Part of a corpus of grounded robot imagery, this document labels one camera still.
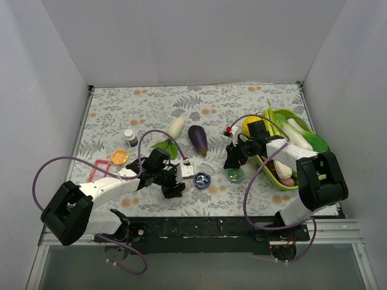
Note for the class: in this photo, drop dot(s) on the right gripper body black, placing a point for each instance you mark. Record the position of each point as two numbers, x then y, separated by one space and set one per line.
234 153

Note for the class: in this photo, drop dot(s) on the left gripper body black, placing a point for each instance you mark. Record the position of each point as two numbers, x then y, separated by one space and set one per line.
170 183

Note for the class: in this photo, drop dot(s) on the blue round pill box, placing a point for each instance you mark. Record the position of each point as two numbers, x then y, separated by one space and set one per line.
202 180

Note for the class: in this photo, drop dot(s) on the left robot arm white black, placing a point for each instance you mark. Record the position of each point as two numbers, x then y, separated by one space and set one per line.
73 210

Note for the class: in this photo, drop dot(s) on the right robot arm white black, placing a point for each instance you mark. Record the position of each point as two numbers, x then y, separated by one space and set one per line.
320 179

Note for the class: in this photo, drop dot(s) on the green round pill box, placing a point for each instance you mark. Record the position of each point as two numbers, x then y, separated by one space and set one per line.
235 175

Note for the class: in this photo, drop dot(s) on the purple eggplant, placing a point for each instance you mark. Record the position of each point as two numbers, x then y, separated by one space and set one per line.
198 138

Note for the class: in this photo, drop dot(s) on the celery stalks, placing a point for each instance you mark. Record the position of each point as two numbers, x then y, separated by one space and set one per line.
272 129

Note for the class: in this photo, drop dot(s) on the napa cabbage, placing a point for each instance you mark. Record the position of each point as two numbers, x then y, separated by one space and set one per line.
283 171
294 136

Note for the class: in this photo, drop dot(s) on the green vegetable basket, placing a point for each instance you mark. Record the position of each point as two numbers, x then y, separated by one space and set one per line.
269 169

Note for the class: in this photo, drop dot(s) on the orange round pill box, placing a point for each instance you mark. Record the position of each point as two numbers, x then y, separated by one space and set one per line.
120 157

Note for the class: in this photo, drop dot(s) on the white radish with leaves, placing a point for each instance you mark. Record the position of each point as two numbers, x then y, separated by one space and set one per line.
174 131

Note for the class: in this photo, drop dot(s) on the white blue pill bottle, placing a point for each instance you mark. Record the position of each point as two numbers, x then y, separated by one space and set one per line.
130 138

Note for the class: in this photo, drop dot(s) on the floral table mat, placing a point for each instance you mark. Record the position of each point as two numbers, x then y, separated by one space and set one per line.
150 111

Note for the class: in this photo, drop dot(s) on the pink rectangular pill box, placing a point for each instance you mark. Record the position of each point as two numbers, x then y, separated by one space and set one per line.
95 174

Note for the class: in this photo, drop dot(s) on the green bok choy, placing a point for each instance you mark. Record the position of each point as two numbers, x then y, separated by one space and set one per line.
318 144

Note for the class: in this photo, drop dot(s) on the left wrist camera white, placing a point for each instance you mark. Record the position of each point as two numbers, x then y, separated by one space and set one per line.
184 172

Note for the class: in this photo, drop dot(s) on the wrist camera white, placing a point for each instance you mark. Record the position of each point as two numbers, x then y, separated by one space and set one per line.
184 172
232 132

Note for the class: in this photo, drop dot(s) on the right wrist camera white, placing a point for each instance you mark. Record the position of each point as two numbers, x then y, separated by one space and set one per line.
232 132

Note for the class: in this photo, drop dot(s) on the black front rail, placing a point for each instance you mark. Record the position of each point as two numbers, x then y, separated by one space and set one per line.
161 235

